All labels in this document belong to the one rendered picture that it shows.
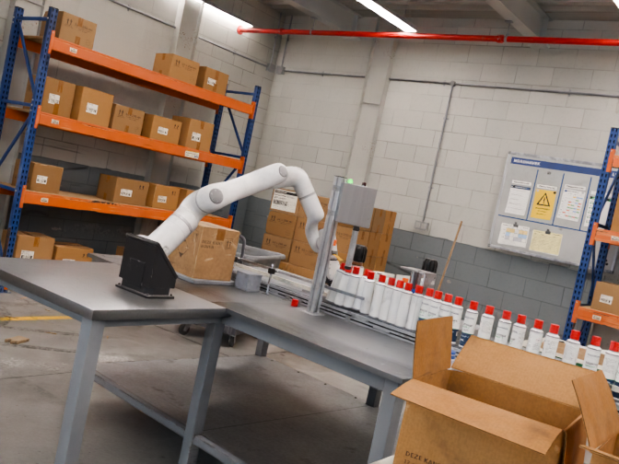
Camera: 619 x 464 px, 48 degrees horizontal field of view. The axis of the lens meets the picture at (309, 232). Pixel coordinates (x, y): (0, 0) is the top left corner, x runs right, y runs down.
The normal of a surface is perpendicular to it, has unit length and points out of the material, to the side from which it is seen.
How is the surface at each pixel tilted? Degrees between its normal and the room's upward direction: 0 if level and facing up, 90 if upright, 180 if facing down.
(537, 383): 39
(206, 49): 90
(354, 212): 90
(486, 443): 92
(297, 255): 90
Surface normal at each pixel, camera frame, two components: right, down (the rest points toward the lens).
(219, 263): 0.66, 0.18
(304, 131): -0.59, -0.08
